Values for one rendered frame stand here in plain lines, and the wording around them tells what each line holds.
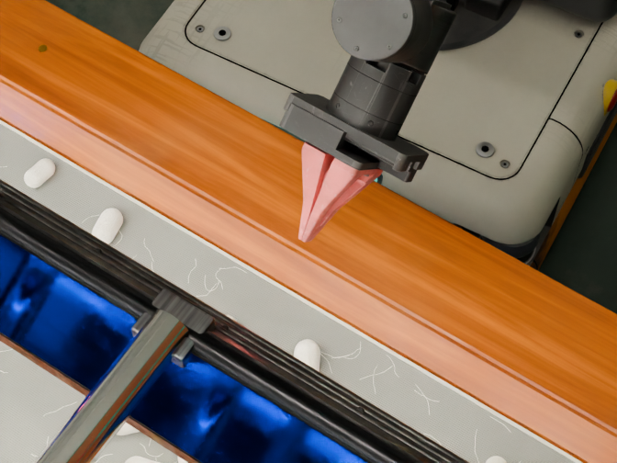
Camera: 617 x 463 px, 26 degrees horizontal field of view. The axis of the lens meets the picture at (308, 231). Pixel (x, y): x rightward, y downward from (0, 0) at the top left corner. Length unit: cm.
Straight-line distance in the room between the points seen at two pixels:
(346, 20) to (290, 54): 94
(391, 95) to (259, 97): 85
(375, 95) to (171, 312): 32
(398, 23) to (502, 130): 91
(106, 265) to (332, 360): 40
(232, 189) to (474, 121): 70
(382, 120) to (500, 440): 28
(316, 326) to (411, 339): 8
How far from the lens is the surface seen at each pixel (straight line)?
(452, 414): 109
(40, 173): 119
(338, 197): 99
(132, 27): 226
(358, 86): 98
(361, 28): 90
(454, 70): 184
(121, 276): 72
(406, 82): 98
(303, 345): 108
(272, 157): 117
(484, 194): 174
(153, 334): 69
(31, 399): 111
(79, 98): 122
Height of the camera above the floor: 174
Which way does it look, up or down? 60 degrees down
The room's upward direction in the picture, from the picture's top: straight up
